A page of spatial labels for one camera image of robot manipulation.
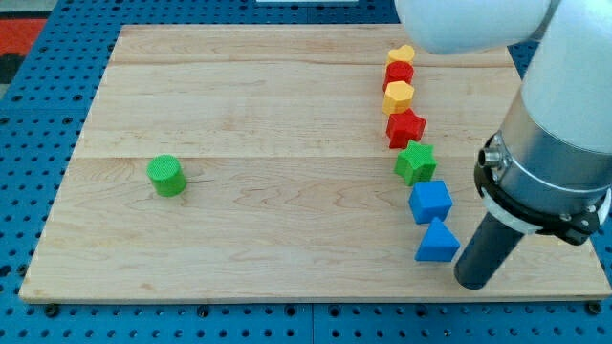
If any blue cube block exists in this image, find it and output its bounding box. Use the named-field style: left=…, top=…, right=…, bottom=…
left=408, top=180, right=453, bottom=225

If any yellow hexagon block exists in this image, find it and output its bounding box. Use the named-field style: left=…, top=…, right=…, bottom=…
left=382, top=81, right=415, bottom=116

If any blue triangle block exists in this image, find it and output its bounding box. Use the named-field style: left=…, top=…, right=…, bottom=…
left=414, top=217, right=460, bottom=262

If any green cylinder block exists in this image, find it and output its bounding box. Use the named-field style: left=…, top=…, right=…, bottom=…
left=146, top=155, right=186, bottom=197

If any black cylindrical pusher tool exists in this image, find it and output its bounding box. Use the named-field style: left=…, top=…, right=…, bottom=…
left=453, top=212, right=524, bottom=290

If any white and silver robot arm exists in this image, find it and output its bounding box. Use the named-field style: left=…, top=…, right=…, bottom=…
left=396, top=0, right=611, bottom=290

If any red cylinder block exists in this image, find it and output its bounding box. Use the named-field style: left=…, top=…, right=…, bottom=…
left=382, top=61, right=414, bottom=91

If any light wooden board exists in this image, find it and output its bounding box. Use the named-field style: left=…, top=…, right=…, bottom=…
left=19, top=24, right=611, bottom=304

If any yellow heart block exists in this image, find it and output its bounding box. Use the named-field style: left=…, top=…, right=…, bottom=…
left=386, top=45, right=416, bottom=65

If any red star block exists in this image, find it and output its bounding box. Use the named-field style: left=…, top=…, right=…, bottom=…
left=386, top=109, right=426, bottom=148

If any green star block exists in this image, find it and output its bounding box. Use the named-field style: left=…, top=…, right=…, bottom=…
left=393, top=140, right=437, bottom=186

